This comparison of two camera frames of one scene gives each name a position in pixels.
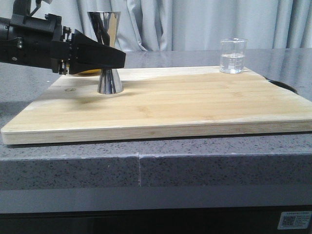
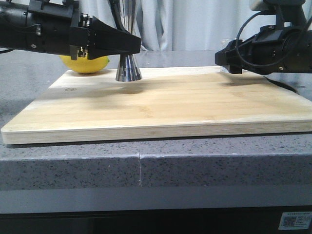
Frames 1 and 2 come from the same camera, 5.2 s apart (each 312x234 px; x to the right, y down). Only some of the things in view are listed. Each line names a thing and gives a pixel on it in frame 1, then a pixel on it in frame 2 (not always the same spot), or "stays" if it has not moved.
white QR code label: [295, 220] stays
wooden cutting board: [161, 102] stays
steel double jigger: [105, 25] to [127, 15]
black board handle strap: [282, 85] stays
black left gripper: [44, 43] to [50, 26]
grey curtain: [177, 25] stays
